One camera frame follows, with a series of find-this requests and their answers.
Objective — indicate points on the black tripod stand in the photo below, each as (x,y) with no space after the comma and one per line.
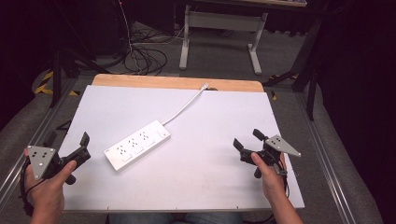
(59,68)

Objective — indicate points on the black metal stand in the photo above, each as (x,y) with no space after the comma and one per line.
(306,71)

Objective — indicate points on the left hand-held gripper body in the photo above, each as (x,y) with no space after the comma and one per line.
(42,160)

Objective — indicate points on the white board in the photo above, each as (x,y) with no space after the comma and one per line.
(193,168)

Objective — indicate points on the person's right hand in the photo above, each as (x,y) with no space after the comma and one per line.
(270,182)

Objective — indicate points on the white power strip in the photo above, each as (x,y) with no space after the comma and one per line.
(137,145)

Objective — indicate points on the yellow black floor tape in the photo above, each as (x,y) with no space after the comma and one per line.
(43,87)

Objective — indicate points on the aluminium rail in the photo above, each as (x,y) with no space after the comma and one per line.
(327,161)
(28,146)

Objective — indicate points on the person's left hand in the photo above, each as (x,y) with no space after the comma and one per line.
(46,191)

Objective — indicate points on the white metal desk frame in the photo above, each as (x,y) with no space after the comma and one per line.
(218,20)

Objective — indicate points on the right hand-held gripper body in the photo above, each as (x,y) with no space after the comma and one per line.
(274,149)

